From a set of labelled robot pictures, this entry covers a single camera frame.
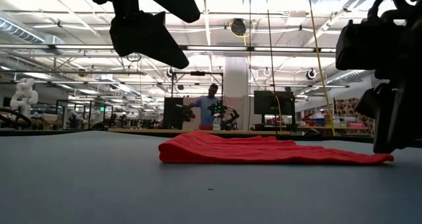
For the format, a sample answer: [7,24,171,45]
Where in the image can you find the thin black hanging cable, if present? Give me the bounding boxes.
[248,0,252,96]

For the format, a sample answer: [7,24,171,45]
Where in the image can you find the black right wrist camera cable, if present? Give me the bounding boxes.
[367,0,398,20]

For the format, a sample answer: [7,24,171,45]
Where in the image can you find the black monitor on stand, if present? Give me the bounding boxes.
[253,90,297,126]

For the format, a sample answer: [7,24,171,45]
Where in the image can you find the brown patterned fabric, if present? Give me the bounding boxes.
[332,97,376,136]

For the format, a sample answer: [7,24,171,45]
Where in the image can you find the black overhead camera frame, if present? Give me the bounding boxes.
[170,70,225,99]

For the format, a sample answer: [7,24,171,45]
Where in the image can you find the black upright panel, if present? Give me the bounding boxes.
[163,96,185,130]

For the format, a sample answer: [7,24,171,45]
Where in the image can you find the black hanging cable with coil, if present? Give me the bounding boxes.
[264,0,279,136]

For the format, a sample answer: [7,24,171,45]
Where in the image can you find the red towel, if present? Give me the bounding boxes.
[158,130,395,167]

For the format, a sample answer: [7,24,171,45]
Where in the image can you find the white square pillar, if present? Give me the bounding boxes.
[224,57,251,131]

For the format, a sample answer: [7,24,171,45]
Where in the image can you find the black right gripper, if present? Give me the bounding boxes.
[353,0,422,154]

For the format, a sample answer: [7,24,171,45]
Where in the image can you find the black table frame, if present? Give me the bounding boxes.
[0,128,375,143]

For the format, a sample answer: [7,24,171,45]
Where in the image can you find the person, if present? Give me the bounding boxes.
[189,83,221,131]

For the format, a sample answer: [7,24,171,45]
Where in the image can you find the silver ceiling duct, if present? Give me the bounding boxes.
[324,69,375,87]
[0,10,66,56]

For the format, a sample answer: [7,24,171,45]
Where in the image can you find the glass enclosure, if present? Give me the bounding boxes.
[55,99,115,130]

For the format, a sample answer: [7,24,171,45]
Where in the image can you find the black curved corner bracket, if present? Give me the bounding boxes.
[88,121,107,132]
[303,127,323,137]

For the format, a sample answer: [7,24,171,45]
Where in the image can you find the yellow hanging cable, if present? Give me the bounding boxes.
[306,0,337,138]

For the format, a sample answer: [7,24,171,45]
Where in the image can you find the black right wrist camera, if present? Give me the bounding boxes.
[335,17,407,72]

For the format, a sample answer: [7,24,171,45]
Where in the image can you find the tan wooden table top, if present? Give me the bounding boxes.
[107,127,284,135]

